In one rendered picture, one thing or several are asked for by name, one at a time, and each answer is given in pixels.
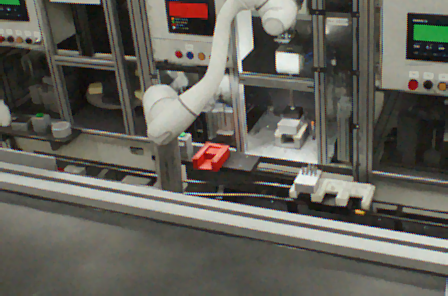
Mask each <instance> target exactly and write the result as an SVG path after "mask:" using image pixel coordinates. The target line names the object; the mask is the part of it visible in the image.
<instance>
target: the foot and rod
mask: <svg viewBox="0 0 448 296"><path fill-rule="evenodd" d="M302 115H303V108H302V107H301V106H295V104H294V90H290V105H286V107H285V108H284V109H283V118H285V119H292V120H300V118H301V116H302Z"/></svg>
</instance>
